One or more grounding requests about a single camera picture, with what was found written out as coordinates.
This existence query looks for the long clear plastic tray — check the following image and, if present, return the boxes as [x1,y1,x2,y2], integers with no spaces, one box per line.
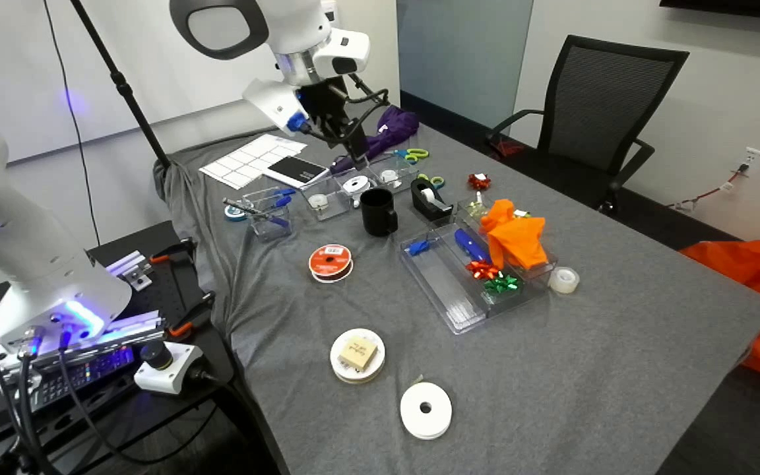
[400,220,497,337]

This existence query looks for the black mesh office chair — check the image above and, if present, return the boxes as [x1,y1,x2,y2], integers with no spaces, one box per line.
[483,32,693,219]

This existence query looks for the orange fabric pile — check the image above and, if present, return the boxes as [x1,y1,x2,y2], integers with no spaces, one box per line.
[678,238,760,388]

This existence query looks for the white label sheet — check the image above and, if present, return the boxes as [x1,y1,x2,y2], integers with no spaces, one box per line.
[198,128,309,193]

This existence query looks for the long blue marker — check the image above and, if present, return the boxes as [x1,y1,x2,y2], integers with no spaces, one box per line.
[451,223,491,264]

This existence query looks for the white spool with tan card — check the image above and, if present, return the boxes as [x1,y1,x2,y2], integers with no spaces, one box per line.
[328,323,390,388]

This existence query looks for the pen with blue cap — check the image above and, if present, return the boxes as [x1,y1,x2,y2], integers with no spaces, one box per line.
[252,198,297,231]

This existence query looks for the clear tray holding white spools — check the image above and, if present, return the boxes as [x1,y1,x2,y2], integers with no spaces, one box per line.
[301,168,379,223]

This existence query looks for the black wall television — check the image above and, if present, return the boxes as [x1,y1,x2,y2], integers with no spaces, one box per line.
[658,0,760,23]

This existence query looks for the black tape dispenser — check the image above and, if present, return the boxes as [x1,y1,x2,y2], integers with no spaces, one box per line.
[409,173,456,226]

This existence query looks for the short blue marker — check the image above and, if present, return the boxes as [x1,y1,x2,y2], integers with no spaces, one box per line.
[404,238,438,259]

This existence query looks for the silver grey pen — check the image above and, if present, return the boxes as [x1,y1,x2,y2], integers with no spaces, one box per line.
[224,202,277,230]

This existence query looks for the green blue handled scissors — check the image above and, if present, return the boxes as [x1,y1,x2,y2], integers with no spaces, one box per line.
[400,144,434,168]

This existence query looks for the purple cloth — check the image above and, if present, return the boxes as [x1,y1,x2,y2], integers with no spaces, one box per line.
[331,103,426,177]

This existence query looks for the small white ribbon spool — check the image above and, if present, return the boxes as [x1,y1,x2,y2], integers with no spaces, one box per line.
[340,173,376,199]

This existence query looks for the small silver metal block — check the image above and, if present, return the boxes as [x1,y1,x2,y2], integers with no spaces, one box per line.
[104,247,156,293]

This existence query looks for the orange handled clamp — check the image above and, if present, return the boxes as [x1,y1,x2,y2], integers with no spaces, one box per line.
[145,240,198,271]
[166,298,216,342]

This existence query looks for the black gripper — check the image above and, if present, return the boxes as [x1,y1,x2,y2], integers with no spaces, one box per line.
[297,75,372,165]

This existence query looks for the white wall outlet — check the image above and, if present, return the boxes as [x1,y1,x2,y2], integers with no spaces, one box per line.
[740,143,760,177]

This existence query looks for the black cup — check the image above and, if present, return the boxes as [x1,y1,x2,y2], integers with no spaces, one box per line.
[359,184,401,240]

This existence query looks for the black phone in white box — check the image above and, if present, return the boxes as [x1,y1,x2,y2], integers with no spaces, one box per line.
[262,153,332,193]

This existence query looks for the gold gift bow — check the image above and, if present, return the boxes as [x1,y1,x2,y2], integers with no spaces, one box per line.
[462,193,489,220]

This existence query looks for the silver electronics box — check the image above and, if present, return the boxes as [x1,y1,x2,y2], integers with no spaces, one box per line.
[0,305,166,417]

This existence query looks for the green gift bow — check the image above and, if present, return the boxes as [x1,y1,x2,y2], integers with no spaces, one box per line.
[483,271,522,298]

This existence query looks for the black tripod pole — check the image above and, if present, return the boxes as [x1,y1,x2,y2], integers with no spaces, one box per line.
[70,0,174,168]

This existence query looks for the plain white ribbon spool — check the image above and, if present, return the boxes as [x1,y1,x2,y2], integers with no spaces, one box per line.
[397,377,456,443]

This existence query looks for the clear tray holding bows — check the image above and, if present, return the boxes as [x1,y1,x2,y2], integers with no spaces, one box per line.
[443,219,562,310]

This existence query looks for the grey tablecloth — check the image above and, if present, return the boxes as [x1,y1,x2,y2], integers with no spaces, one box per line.
[150,94,760,475]

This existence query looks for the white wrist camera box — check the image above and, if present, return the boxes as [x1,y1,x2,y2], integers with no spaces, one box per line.
[244,79,315,137]

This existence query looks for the clear tray holding pens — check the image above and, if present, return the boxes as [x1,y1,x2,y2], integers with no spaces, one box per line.
[236,182,298,242]

